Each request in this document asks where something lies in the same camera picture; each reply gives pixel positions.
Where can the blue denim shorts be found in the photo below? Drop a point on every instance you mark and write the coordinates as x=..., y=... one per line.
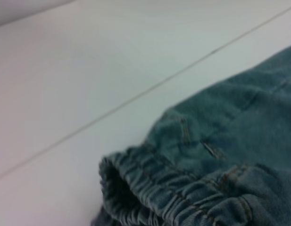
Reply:
x=218, y=153

